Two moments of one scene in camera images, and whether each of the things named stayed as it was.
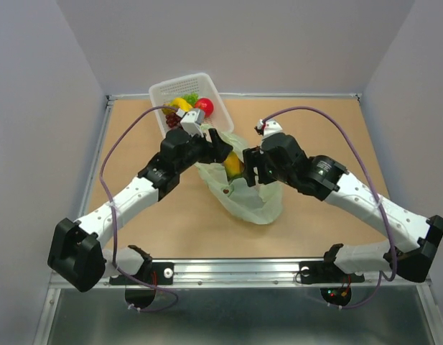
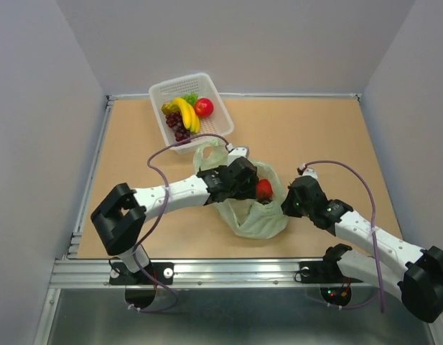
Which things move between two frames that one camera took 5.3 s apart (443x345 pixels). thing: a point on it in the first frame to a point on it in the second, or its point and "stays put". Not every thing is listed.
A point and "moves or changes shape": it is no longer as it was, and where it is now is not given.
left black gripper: (217, 152) to (248, 190)
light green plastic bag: (263, 203) moves or changes shape
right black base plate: (326, 272) stays put
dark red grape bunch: (173, 120) stays put
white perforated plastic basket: (204, 88) stays put
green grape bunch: (192, 98) stays put
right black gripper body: (267, 173) to (293, 206)
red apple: (205, 104) stays put
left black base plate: (155, 273) stays put
